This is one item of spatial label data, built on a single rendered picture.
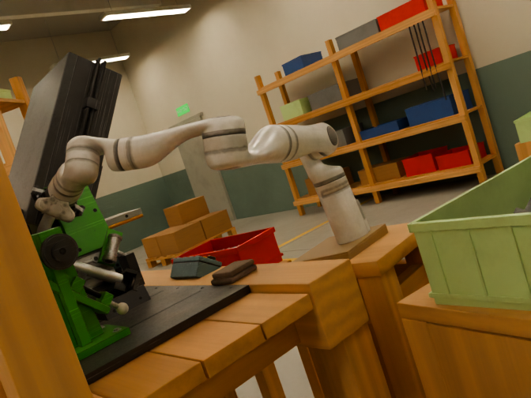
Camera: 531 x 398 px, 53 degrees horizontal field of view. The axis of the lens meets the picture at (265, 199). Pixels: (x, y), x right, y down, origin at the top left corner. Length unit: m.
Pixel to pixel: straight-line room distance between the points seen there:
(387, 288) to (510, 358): 0.39
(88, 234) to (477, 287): 0.99
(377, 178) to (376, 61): 1.54
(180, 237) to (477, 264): 6.71
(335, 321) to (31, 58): 10.74
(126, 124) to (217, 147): 10.82
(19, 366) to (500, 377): 0.80
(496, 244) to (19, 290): 0.75
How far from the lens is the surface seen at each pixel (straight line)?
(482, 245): 0.99
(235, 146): 1.07
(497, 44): 6.58
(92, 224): 1.53
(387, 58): 7.26
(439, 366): 1.18
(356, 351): 1.20
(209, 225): 7.95
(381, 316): 1.36
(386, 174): 6.97
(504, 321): 1.01
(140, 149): 1.12
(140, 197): 11.66
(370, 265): 1.30
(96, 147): 1.19
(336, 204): 1.44
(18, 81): 4.58
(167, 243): 7.62
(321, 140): 1.38
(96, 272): 1.45
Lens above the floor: 1.19
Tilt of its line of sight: 6 degrees down
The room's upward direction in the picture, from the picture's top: 19 degrees counter-clockwise
